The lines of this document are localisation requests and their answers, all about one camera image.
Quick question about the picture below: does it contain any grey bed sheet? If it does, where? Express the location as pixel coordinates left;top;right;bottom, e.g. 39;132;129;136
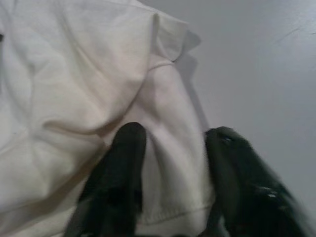
138;0;316;237

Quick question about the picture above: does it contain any white t-shirt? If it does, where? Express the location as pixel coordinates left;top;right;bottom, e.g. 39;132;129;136
0;0;219;237

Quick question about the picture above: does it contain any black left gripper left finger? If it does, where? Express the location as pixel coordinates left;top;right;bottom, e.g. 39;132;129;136
65;121;148;237

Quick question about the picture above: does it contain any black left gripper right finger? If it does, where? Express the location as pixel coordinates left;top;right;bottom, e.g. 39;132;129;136
197;126;312;237

